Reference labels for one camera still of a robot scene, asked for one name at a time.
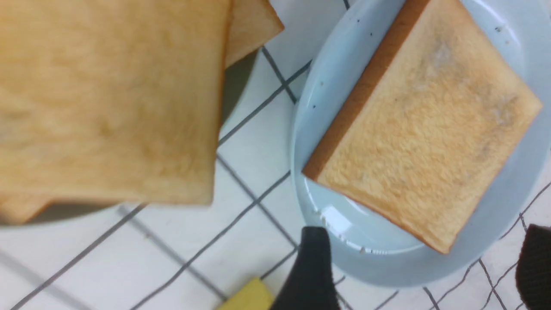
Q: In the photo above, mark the yellow cube block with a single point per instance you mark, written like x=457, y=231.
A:
x=252, y=296

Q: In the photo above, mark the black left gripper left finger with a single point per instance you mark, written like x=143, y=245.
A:
x=309, y=285

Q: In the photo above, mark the light blue plate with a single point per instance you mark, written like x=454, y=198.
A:
x=367, y=247

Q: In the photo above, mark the toast slice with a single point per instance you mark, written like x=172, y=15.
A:
x=429, y=124
x=253, y=23
x=112, y=100

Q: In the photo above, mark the white grid tablecloth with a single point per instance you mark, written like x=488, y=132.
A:
x=124, y=258

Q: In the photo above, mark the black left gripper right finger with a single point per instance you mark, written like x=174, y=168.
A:
x=533, y=271

